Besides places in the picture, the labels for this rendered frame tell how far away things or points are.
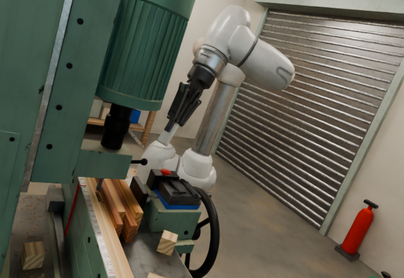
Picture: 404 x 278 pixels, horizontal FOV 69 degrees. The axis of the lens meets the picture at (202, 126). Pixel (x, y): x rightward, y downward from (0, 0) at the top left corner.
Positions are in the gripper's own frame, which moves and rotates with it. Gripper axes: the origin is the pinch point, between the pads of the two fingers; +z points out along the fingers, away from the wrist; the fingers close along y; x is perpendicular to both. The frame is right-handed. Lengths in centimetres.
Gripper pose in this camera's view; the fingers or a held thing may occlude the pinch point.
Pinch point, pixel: (168, 132)
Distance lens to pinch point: 82.5
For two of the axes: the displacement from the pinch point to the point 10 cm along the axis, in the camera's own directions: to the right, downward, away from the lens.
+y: -3.0, -2.9, -9.1
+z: -5.0, 8.6, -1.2
